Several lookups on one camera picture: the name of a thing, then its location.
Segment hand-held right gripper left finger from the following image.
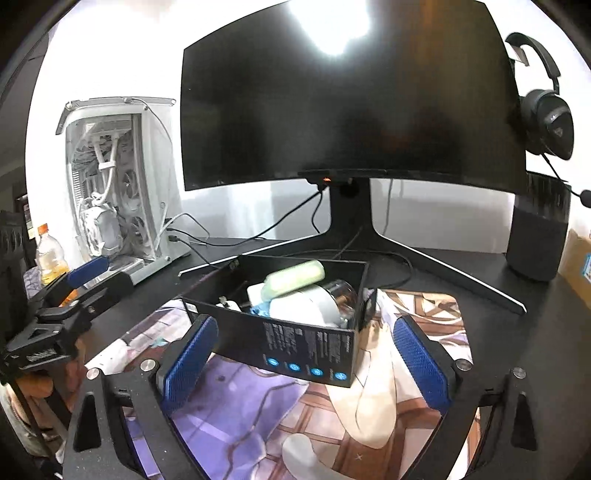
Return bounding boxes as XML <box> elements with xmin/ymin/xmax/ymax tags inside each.
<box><xmin>62</xmin><ymin>315</ymin><xmax>219</xmax><ymax>480</ymax></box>

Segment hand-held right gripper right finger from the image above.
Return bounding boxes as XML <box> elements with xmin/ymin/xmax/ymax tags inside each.
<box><xmin>394</xmin><ymin>315</ymin><xmax>541</xmax><ymax>480</ymax></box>

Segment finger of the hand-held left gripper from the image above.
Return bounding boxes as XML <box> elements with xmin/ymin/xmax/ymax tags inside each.
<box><xmin>85</xmin><ymin>271</ymin><xmax>136</xmax><ymax>306</ymax></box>
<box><xmin>66</xmin><ymin>255</ymin><xmax>112</xmax><ymax>289</ymax></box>

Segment black cardboard box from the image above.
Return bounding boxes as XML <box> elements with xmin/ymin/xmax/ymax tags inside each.
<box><xmin>180</xmin><ymin>254</ymin><xmax>378</xmax><ymax>387</ymax></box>

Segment glass jar with grey lid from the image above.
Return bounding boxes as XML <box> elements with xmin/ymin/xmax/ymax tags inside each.
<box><xmin>270</xmin><ymin>279</ymin><xmax>359</xmax><ymax>330</ymax></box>

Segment green plastic case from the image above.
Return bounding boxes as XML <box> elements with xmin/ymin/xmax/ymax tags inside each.
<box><xmin>263</xmin><ymin>259</ymin><xmax>327</xmax><ymax>301</ymax></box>

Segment person's left hand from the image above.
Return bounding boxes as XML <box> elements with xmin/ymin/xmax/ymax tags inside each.
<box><xmin>0</xmin><ymin>338</ymin><xmax>87</xmax><ymax>459</ymax></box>

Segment orange drink bottle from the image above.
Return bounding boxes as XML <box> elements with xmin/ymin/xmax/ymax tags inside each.
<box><xmin>35</xmin><ymin>223</ymin><xmax>70</xmax><ymax>286</ymax></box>

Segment white computer case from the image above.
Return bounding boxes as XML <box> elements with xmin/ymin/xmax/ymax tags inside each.
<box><xmin>55</xmin><ymin>96</ymin><xmax>193</xmax><ymax>284</ymax></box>

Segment printed desk mat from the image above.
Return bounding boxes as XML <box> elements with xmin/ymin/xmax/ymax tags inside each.
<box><xmin>85</xmin><ymin>288</ymin><xmax>481</xmax><ymax>480</ymax></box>

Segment black monitor stand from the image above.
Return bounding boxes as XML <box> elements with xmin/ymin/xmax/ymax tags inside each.
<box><xmin>178</xmin><ymin>177</ymin><xmax>528</xmax><ymax>316</ymax></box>

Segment black speaker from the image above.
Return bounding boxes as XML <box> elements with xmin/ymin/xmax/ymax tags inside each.
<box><xmin>505</xmin><ymin>171</ymin><xmax>572</xmax><ymax>282</ymax></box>

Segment brown cardboard box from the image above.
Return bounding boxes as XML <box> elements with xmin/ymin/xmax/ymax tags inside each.
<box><xmin>556</xmin><ymin>228</ymin><xmax>591</xmax><ymax>308</ymax></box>

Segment black curved monitor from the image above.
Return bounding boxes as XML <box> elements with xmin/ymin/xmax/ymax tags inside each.
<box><xmin>179</xmin><ymin>0</ymin><xmax>528</xmax><ymax>195</ymax></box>

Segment black headset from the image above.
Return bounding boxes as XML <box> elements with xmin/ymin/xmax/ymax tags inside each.
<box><xmin>505</xmin><ymin>32</ymin><xmax>591</xmax><ymax>209</ymax></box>

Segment black cable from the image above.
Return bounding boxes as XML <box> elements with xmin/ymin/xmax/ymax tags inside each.
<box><xmin>336</xmin><ymin>225</ymin><xmax>415</xmax><ymax>289</ymax></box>
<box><xmin>202</xmin><ymin>186</ymin><xmax>325</xmax><ymax>244</ymax></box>

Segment white cable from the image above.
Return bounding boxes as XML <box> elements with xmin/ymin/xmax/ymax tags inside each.
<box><xmin>159</xmin><ymin>211</ymin><xmax>209</xmax><ymax>241</ymax></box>

